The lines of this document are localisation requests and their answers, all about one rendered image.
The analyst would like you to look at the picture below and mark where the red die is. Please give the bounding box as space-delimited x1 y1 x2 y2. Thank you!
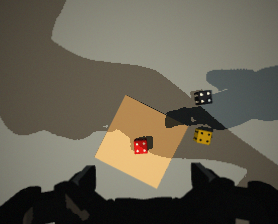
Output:
134 138 148 154

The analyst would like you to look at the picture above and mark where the yellow die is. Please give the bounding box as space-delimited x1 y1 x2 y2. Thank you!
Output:
193 128 212 145

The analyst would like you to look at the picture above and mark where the orange square mat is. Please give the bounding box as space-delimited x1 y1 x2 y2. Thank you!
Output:
95 95 188 189

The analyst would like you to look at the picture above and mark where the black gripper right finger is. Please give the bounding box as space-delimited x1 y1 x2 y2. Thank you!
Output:
162 163 278 224

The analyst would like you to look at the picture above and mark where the black die with white pips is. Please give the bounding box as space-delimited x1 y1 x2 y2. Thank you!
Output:
194 90 213 105

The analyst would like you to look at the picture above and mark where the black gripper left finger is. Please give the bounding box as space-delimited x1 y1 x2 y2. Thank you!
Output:
0 165 124 224

